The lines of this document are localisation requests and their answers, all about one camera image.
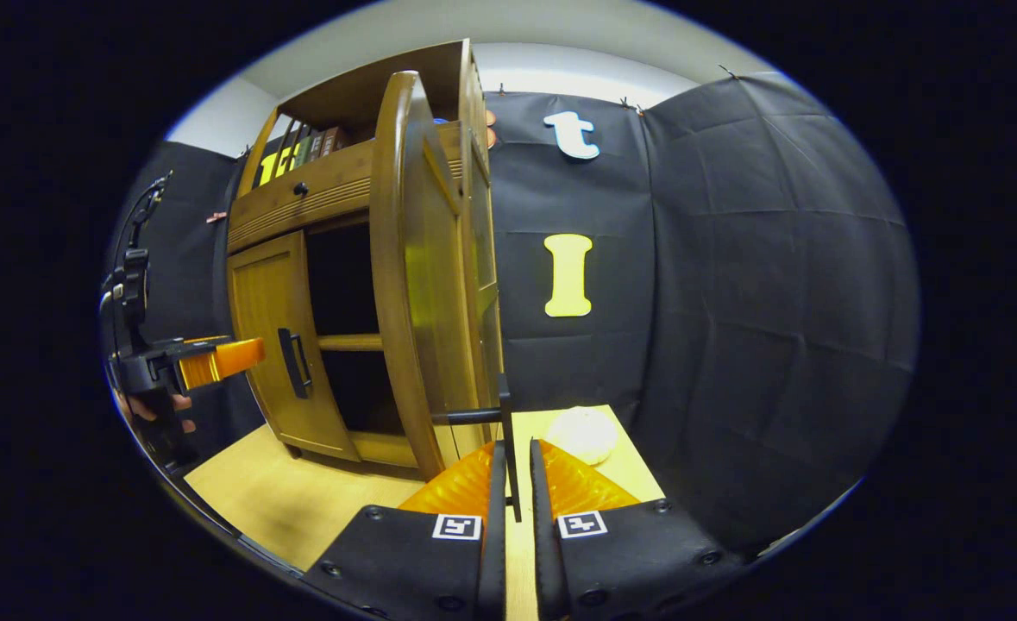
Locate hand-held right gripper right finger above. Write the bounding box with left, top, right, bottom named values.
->
left=529, top=437, right=748, bottom=621

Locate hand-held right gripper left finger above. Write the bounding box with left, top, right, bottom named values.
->
left=301, top=438, right=509, bottom=621

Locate wooden cabinet door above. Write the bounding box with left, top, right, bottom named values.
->
left=227, top=229, right=362, bottom=464
left=368, top=71, right=524, bottom=524

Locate wooden double-door shoe cabinet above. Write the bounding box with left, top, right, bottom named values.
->
left=226, top=38, right=511, bottom=482

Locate wooden cabinet drawer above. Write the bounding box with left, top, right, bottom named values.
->
left=228, top=121, right=466, bottom=256

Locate white round object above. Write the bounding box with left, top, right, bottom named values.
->
left=546, top=405, right=618, bottom=467

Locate black backdrop cloth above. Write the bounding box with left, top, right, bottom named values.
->
left=107, top=71, right=921, bottom=553

